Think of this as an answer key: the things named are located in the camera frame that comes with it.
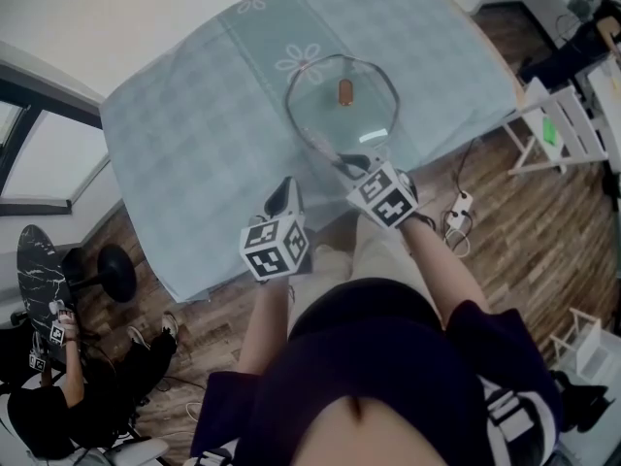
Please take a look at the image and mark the white small rack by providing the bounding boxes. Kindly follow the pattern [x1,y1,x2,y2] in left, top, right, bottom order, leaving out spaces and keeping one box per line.
[548,307,618,385]

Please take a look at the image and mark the glass pot lid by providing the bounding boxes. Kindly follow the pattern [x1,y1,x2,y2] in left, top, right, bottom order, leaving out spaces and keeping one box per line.
[283,52,402,150]

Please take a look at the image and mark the white cable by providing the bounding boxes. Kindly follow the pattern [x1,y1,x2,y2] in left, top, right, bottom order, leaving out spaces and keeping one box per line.
[441,220,473,260]

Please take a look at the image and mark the white wooden chair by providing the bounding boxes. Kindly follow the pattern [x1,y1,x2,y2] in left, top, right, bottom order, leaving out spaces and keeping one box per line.
[504,76,610,178]

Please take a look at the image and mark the pinkish grey dish scrubber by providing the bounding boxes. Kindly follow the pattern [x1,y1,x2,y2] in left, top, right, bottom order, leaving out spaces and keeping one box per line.
[301,127,343,165]

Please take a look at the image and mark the person's dark shirt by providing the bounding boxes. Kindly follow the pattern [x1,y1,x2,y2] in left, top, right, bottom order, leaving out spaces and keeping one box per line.
[189,279,565,466]

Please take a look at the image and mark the white power strip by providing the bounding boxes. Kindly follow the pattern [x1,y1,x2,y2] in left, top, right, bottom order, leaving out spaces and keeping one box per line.
[446,189,474,223]

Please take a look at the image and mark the person's left forearm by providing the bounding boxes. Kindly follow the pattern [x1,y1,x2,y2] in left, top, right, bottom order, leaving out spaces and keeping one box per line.
[236,277,294,379]

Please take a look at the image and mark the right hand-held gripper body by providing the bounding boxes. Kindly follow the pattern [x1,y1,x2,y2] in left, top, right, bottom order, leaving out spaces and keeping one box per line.
[345,155,420,231]

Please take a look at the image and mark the person's beige trousers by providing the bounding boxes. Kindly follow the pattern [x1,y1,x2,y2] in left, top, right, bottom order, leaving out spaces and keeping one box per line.
[286,210,443,342]

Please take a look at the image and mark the round black marble table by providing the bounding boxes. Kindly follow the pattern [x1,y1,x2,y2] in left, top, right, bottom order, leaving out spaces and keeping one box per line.
[16,224,75,361]

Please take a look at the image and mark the person's right forearm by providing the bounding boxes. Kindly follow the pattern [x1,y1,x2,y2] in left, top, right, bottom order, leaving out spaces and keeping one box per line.
[398,214,492,330]

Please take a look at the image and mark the black round stool base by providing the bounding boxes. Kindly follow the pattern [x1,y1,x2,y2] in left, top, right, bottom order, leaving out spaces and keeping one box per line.
[61,243,138,304]

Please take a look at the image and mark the light blue floral tablecloth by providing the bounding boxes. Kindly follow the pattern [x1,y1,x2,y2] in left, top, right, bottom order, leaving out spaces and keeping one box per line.
[98,0,524,305]

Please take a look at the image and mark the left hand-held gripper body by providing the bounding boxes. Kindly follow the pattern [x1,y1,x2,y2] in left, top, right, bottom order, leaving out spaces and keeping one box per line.
[239,204,312,282]

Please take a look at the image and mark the black-framed window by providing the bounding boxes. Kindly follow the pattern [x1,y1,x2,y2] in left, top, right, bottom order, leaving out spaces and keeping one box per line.
[0,58,112,218]

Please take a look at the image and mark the black cable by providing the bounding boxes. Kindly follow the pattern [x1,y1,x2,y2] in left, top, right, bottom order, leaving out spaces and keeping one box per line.
[451,137,481,198]

